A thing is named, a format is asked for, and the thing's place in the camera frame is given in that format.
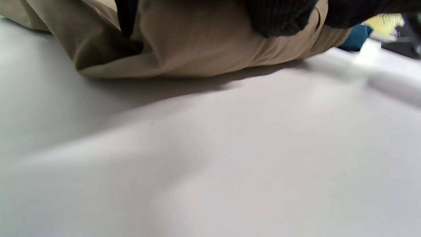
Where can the person's left hand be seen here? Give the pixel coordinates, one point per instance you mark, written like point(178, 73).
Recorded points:
point(279, 16)

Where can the dark teal shorts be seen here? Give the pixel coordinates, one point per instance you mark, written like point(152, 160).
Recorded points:
point(355, 38)

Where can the brown garment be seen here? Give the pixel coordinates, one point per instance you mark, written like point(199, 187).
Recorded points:
point(197, 42)

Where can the yellow background object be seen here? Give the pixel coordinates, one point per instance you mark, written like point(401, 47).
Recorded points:
point(384, 24)

